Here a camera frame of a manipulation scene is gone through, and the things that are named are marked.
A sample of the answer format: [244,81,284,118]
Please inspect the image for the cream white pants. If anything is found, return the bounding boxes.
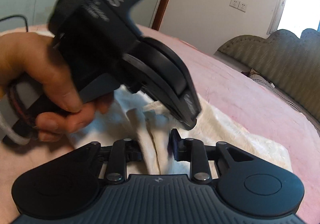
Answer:
[68,87,292,175]

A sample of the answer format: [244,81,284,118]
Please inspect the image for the person's left hand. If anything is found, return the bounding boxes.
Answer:
[1,32,114,142]

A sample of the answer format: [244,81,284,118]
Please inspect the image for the pink bed blanket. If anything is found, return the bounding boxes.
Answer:
[0,23,320,224]

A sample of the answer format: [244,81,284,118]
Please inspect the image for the patterned white pillow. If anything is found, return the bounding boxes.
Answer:
[241,69,275,89]

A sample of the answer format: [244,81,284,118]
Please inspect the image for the olive upholstered headboard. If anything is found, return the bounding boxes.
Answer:
[218,29,319,120]

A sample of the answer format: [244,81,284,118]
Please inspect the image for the window near headboard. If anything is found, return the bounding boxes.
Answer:
[267,0,319,37]

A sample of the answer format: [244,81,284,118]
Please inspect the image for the black cable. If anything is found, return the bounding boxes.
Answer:
[0,14,29,33]

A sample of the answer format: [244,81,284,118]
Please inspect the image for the white double wall socket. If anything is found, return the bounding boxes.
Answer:
[229,0,247,12]

